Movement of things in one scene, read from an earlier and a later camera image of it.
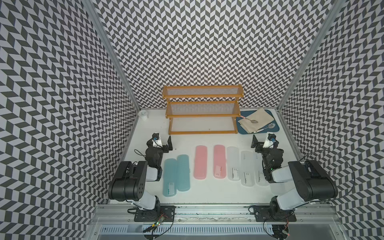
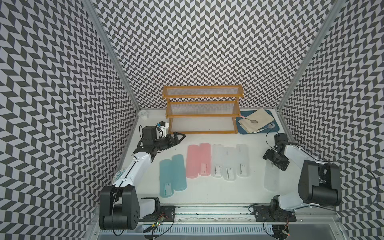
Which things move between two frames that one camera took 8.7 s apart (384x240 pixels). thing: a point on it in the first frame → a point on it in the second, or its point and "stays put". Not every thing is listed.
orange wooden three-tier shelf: x=203 y=109 stays put
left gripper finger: x=170 y=146 → x=183 y=137
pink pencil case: x=219 y=161 → x=205 y=168
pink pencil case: x=200 y=162 → x=192 y=161
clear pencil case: x=247 y=168 → x=230 y=163
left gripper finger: x=156 y=136 → x=173 y=141
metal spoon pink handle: x=253 y=121 stays put
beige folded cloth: x=262 y=117 stays put
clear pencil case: x=233 y=164 → x=217 y=160
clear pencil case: x=260 y=179 → x=242 y=160
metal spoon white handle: x=270 y=126 stays put
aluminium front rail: x=212 y=213 stays put
